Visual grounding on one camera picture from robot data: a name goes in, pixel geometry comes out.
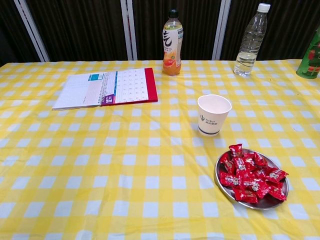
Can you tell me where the black pleated curtain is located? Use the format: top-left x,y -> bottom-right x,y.
0,0 -> 320,67

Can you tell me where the white frame post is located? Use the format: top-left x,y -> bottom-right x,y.
13,0 -> 51,63
211,0 -> 232,61
120,0 -> 138,61

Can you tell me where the white paper cup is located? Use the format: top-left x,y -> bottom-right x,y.
197,94 -> 233,137

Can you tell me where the round steel plate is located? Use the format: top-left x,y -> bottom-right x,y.
214,148 -> 290,204

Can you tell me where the spiral desk calendar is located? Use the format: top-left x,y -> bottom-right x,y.
51,67 -> 159,111

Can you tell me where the clear water bottle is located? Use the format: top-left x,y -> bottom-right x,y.
232,3 -> 272,78

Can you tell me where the orange juice bottle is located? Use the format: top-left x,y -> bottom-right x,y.
161,9 -> 185,77

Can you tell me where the yellow checkered tablecloth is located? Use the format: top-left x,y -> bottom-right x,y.
0,59 -> 320,240

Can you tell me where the green bottle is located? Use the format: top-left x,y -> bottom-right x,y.
295,26 -> 320,80

